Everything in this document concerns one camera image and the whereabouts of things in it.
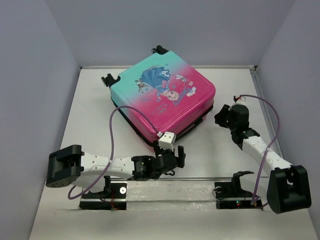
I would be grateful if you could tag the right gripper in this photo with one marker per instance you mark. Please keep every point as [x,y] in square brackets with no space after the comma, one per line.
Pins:
[223,116]

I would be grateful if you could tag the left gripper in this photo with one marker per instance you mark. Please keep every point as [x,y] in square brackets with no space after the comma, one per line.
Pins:
[176,158]

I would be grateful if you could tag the pink and teal suitcase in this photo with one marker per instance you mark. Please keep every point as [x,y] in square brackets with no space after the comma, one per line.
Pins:
[161,93]

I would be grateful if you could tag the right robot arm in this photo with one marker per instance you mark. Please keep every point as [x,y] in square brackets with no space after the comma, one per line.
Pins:
[288,186]

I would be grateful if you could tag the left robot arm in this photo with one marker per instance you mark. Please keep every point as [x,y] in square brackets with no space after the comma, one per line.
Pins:
[72,166]

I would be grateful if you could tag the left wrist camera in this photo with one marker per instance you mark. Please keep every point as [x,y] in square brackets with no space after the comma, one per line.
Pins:
[167,140]

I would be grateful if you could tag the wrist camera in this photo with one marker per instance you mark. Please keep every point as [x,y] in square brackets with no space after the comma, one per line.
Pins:
[240,100]
[167,140]

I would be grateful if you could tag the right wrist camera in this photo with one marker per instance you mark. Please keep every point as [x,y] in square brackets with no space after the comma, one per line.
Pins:
[240,100]

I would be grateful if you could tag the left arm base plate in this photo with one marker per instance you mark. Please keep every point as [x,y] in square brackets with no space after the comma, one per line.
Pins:
[112,198]

